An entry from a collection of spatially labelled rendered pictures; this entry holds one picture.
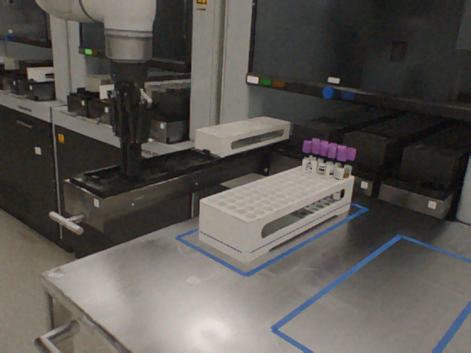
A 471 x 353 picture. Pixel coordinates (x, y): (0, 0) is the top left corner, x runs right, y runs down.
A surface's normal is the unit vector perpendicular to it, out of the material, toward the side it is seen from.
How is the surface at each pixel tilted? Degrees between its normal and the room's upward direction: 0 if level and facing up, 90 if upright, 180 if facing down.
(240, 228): 90
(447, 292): 0
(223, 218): 90
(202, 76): 90
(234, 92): 90
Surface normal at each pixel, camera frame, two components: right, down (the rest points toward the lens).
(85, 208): -0.65, 0.21
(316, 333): 0.07, -0.94
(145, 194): 0.76, 0.25
